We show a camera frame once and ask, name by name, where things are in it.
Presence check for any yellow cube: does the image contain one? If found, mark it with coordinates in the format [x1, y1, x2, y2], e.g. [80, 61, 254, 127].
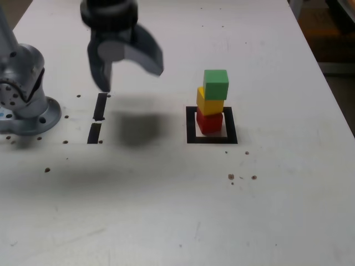
[196, 86, 225, 116]

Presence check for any black tape strip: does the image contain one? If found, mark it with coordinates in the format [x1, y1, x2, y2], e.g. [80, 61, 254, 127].
[87, 93, 108, 145]

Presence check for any red cube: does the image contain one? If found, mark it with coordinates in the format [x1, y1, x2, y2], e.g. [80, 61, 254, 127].
[195, 111, 224, 135]

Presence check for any green cube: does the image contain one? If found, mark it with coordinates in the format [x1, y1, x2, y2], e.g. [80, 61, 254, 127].
[202, 69, 230, 101]

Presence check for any black tape square outline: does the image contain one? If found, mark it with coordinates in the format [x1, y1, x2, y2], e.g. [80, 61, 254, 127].
[186, 106, 239, 145]

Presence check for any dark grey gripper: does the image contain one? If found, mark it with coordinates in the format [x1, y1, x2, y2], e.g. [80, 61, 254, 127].
[87, 23, 165, 93]

